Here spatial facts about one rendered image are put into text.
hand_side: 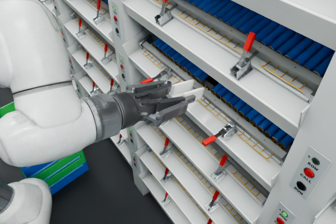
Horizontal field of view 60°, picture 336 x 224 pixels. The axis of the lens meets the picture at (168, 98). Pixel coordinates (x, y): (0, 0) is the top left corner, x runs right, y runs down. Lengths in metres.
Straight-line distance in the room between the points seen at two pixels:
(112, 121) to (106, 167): 1.28
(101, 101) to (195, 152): 0.45
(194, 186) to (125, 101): 0.57
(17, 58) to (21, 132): 0.12
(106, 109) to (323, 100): 0.36
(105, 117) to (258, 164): 0.36
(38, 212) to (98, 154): 0.75
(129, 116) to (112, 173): 1.23
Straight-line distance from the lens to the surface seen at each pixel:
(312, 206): 0.64
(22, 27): 0.53
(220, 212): 1.04
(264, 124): 0.72
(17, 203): 1.19
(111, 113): 0.56
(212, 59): 0.64
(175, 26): 0.75
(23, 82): 0.53
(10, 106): 1.57
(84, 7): 1.33
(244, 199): 0.86
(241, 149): 0.72
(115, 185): 1.75
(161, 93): 0.69
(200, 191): 1.07
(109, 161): 1.85
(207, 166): 0.90
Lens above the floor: 1.48
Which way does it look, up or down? 43 degrees down
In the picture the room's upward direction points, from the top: straight up
